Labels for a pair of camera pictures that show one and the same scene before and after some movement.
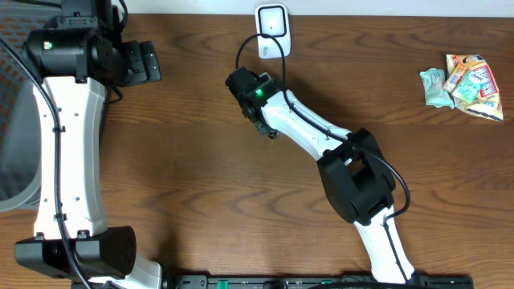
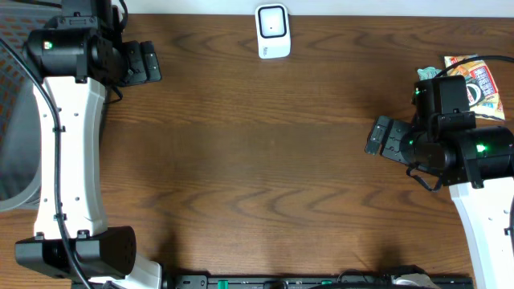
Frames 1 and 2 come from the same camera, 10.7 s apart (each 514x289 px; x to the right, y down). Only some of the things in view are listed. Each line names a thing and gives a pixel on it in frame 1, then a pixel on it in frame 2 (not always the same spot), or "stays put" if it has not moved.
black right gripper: (260, 127) → (393, 139)
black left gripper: (142, 61) stays put
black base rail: (314, 282) stays put
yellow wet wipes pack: (474, 86) stays put
